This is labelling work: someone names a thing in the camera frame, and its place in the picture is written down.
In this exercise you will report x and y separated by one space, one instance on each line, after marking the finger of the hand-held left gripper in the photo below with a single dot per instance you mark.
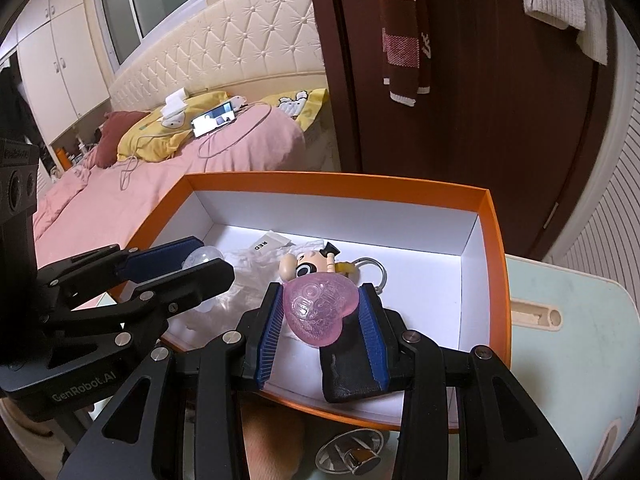
192 285
160 260

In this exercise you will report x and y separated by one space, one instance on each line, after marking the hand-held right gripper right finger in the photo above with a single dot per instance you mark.
372 342

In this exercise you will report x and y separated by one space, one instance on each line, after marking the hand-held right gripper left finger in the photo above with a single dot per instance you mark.
267 342

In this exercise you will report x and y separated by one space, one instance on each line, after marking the clear plastic ball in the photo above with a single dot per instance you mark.
200 257

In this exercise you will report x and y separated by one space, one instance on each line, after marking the pink translucent heart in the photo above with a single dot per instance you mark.
320 310

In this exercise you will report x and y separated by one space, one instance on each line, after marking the orange cardboard box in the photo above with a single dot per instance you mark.
495 285

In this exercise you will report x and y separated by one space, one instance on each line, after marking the cartoon printed desktop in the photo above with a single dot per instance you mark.
560 385

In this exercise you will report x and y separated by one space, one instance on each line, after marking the black pouch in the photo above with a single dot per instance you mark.
350 377

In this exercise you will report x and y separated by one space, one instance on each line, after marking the white plastic bag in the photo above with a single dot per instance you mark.
247 272

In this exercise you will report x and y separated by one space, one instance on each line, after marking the white label card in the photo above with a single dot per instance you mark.
270 241

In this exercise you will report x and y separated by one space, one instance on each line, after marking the pink blanket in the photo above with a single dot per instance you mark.
175 165

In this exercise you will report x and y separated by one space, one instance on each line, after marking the tan soft object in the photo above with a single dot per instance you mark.
272 440

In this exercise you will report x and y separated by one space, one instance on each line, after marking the large yellow pillow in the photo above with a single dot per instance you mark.
150 142

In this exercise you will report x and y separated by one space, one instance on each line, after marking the dark red pillow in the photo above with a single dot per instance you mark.
117 135

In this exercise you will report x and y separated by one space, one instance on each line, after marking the white round charger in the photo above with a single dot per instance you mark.
172 121

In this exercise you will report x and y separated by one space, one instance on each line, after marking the orange bottle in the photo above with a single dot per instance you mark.
62 160

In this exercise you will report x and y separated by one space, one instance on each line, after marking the smartphone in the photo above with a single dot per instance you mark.
214 120

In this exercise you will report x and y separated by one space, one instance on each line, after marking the white charger plug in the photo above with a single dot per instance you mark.
240 101

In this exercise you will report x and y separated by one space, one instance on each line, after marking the dark hanging clothing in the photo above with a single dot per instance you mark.
15 110

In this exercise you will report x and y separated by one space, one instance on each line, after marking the small yellow printed pillow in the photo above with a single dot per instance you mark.
300 105

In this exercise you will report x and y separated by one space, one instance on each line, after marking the white wardrobe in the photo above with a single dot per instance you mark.
60 60

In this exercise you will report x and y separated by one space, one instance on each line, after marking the cream tufted headboard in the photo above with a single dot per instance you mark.
240 45

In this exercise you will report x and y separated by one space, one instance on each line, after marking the dark brown wooden door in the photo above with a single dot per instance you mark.
475 135

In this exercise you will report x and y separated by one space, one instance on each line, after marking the white slatted panel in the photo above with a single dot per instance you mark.
610 210

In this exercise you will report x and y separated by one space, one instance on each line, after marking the striped brown knitted scarf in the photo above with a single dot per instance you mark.
400 45

